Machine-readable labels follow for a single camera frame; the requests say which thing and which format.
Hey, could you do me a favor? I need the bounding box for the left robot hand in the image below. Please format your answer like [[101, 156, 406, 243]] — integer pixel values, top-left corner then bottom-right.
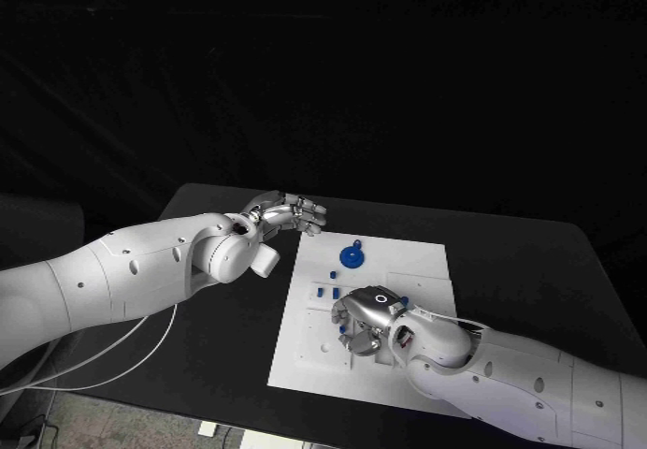
[[240, 190, 328, 243]]

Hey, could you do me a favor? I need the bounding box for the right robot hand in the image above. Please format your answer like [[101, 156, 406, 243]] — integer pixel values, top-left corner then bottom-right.
[[330, 284, 412, 357]]

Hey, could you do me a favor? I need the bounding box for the white task board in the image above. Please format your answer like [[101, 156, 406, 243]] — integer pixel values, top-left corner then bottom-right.
[[265, 230, 472, 420]]

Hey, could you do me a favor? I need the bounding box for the blue gear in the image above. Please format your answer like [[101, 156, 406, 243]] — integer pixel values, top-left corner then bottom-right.
[[338, 239, 366, 269]]

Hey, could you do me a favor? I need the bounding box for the white cable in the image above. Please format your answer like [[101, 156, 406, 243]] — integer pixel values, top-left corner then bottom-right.
[[412, 308, 490, 331], [0, 315, 151, 391], [0, 304, 178, 396]]

